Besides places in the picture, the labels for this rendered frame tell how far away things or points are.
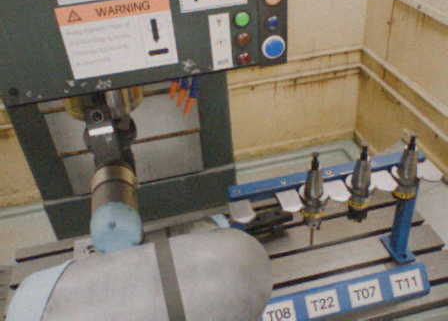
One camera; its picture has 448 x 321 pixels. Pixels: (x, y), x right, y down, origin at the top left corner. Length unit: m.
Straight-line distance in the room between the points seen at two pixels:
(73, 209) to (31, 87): 1.03
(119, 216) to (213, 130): 0.92
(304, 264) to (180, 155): 0.57
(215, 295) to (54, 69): 0.45
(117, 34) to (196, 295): 0.43
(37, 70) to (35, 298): 0.40
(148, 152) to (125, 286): 1.19
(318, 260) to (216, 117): 0.59
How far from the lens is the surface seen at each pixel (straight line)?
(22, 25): 0.71
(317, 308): 1.19
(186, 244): 0.42
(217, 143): 1.63
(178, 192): 1.70
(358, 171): 1.03
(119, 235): 0.72
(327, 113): 2.17
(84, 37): 0.70
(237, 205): 1.01
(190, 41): 0.71
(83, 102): 0.89
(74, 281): 0.42
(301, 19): 1.92
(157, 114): 1.49
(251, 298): 0.42
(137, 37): 0.70
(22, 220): 2.18
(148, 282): 0.40
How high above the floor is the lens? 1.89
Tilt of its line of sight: 35 degrees down
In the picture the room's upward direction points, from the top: 6 degrees counter-clockwise
